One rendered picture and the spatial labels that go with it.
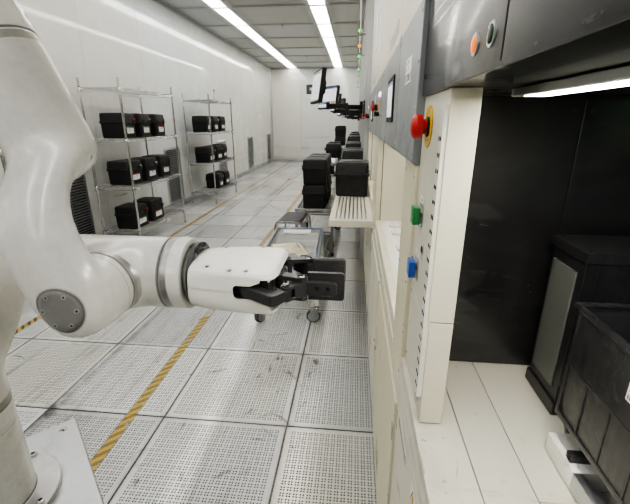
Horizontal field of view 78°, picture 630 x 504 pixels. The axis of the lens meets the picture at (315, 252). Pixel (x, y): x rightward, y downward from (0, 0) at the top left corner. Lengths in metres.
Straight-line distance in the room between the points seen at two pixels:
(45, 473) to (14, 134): 0.61
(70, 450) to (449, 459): 0.69
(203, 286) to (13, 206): 0.19
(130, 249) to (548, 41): 0.42
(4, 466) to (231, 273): 0.53
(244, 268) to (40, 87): 0.28
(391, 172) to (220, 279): 1.75
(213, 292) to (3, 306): 0.40
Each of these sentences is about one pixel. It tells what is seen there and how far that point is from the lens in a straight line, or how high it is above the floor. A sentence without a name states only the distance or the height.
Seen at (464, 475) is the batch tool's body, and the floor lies 0.87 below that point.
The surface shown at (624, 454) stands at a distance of 0.61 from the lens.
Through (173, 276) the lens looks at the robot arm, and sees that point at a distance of 0.45.
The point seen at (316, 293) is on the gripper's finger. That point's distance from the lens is 0.43.
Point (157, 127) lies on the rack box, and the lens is 5.46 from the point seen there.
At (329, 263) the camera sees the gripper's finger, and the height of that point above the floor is 1.20.
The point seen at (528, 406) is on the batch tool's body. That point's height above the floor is 0.87.
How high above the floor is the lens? 1.36
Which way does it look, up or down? 19 degrees down
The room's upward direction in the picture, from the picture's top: straight up
